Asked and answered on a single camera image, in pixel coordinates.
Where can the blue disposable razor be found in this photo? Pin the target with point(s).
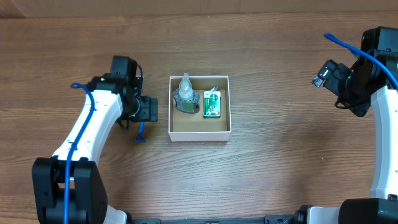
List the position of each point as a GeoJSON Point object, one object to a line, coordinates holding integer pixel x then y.
{"type": "Point", "coordinates": [139, 137]}

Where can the green soap pack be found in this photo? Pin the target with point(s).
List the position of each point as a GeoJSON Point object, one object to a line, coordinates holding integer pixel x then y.
{"type": "Point", "coordinates": [212, 103]}

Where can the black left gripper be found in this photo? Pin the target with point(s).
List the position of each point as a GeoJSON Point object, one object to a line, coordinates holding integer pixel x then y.
{"type": "Point", "coordinates": [150, 109]}

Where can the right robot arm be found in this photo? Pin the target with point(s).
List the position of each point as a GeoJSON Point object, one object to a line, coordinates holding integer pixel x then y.
{"type": "Point", "coordinates": [369, 83]}

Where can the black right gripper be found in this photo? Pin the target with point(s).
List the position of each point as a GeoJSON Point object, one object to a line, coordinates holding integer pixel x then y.
{"type": "Point", "coordinates": [339, 75]}

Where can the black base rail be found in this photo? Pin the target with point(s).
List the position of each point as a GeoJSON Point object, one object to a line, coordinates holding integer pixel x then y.
{"type": "Point", "coordinates": [199, 220]}

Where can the white cardboard box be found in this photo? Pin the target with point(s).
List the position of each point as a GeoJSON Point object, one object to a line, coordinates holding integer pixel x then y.
{"type": "Point", "coordinates": [195, 127]}

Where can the clear pump soap bottle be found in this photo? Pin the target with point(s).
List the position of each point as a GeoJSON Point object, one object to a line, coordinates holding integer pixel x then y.
{"type": "Point", "coordinates": [186, 98]}

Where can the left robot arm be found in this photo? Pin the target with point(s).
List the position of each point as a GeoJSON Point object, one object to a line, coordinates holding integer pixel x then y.
{"type": "Point", "coordinates": [67, 186]}

